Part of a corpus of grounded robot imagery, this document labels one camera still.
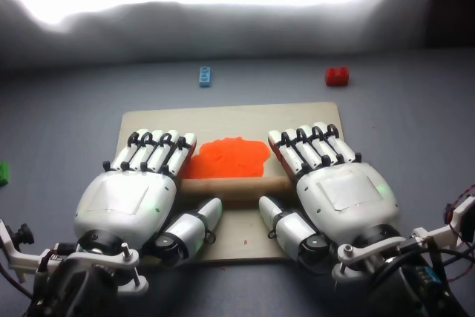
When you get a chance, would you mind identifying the grey table cloth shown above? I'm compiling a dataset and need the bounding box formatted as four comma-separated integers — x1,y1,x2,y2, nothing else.
0,44,475,317

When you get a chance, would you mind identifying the wooden rolling pin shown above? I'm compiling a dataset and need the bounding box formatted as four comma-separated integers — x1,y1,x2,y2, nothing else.
180,177,296,197

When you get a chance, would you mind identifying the white draped backdrop sheet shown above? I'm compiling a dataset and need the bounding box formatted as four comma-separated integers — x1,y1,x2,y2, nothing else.
0,0,475,73

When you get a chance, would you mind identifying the orange play dough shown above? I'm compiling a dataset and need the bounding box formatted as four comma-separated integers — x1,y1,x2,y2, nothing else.
184,137,273,180

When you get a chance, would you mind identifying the light wooden board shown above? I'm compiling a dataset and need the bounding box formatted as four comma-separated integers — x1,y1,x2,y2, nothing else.
115,101,342,264

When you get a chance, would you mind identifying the red two-stud toy block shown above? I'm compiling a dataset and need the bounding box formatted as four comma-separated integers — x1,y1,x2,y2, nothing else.
325,66,351,88

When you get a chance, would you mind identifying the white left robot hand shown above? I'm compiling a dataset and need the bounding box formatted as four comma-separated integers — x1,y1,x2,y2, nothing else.
73,128,224,268

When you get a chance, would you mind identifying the light blue toy block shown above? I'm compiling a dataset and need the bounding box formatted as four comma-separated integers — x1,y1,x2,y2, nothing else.
198,65,215,88

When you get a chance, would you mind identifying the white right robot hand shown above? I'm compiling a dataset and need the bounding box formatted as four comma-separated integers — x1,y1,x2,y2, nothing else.
258,121,402,273

